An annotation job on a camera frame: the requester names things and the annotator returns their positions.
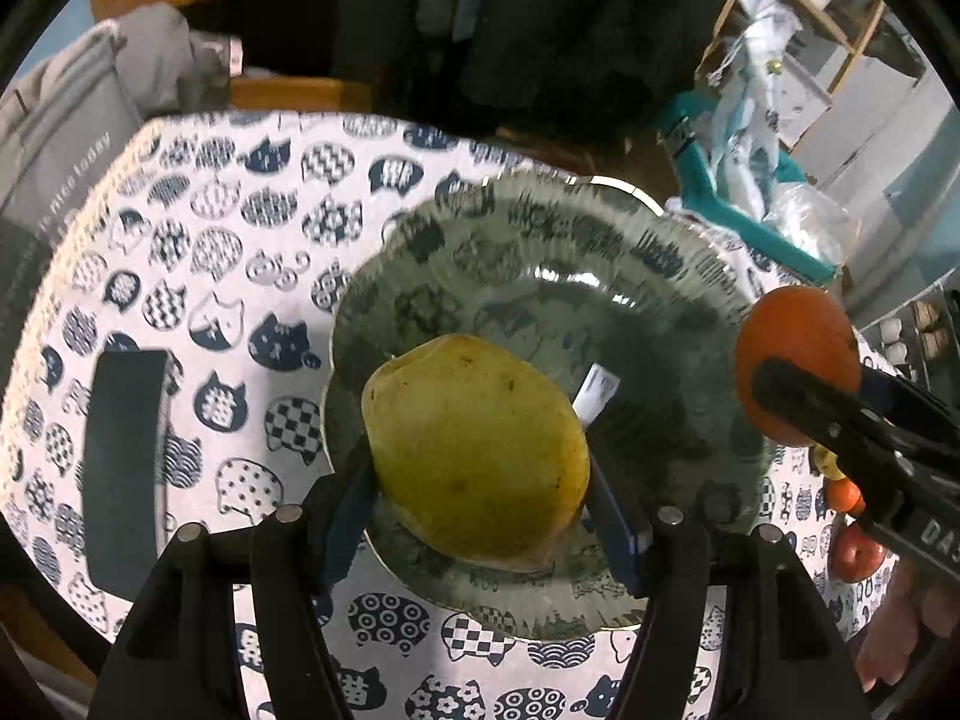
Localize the dark hanging clothing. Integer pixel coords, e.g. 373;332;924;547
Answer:
330;0;728;158

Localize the large orange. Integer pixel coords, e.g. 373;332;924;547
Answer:
733;285;862;445

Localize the teal cardboard box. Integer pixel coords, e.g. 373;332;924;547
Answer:
658;90;841;287

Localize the black smartphone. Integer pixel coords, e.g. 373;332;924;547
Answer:
81;349;170;602

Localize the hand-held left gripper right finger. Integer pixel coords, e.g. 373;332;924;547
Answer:
585;457;871;720

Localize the light grey garment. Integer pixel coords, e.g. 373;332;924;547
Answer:
0;21;128;158

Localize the grey tote bag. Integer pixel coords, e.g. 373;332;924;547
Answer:
0;37;151;391

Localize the clear plastic bag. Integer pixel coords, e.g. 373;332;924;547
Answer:
763;184;857;272

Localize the dark grey garment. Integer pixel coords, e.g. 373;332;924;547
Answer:
116;4;245;117

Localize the person's right hand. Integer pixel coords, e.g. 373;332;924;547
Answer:
855;559;960;695

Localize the small tangerine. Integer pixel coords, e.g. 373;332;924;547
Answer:
825;476;865;517

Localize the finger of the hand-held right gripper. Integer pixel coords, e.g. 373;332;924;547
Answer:
859;367;960;458
752;358;931;518

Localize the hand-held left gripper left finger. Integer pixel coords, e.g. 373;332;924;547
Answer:
88;439;376;720

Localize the cat print tablecloth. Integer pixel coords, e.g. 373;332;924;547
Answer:
0;111;912;720

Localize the scalloped glass fruit plate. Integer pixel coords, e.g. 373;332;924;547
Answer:
321;169;781;642

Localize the wooden shelf rack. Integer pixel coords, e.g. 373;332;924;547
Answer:
697;0;897;102

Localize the yellow-green pear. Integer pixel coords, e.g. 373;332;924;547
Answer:
361;335;591;571

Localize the red apple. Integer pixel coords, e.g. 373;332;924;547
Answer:
829;521;890;584

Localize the white teal plastic bag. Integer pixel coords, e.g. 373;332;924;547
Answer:
706;0;809;220

